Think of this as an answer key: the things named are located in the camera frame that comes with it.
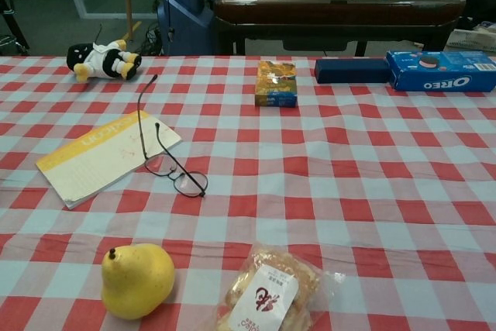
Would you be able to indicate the small orange and blue box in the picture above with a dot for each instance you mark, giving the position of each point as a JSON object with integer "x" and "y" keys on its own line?
{"x": 276, "y": 83}

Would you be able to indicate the blue machine stand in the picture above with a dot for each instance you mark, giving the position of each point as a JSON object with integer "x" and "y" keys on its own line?
{"x": 186, "y": 13}

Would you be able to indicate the yellow and white notepad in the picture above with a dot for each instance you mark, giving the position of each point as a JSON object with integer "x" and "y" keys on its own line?
{"x": 97, "y": 156}

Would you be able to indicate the long dark blue box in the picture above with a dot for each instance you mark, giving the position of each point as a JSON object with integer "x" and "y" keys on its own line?
{"x": 350, "y": 70}

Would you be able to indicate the black white penguin plush toy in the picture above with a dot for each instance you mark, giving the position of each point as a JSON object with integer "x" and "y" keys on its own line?
{"x": 101, "y": 63}

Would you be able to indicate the dark wooden mahjong table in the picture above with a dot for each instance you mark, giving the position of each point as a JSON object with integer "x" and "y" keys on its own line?
{"x": 333, "y": 1}

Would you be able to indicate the bread in clear plastic bag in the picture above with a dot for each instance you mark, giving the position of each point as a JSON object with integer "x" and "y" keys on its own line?
{"x": 267, "y": 292}

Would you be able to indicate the blue Oreo cookie box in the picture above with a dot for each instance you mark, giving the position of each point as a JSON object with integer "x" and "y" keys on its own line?
{"x": 441, "y": 71}

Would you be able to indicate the white plastic basket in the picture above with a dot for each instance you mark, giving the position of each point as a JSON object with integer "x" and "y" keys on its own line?
{"x": 472, "y": 39}

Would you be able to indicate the red white checked tablecloth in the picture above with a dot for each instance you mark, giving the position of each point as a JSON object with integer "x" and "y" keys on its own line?
{"x": 329, "y": 176}

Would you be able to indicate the yellow pear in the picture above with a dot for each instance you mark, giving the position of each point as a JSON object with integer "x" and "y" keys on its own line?
{"x": 135, "y": 280}

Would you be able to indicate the light wooden pole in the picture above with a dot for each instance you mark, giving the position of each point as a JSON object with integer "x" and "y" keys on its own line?
{"x": 127, "y": 1}

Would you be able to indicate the black wire eyeglasses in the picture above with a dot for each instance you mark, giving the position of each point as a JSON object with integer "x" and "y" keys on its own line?
{"x": 160, "y": 163}

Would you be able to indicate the black bag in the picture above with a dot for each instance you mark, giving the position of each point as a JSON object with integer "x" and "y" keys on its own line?
{"x": 480, "y": 5}

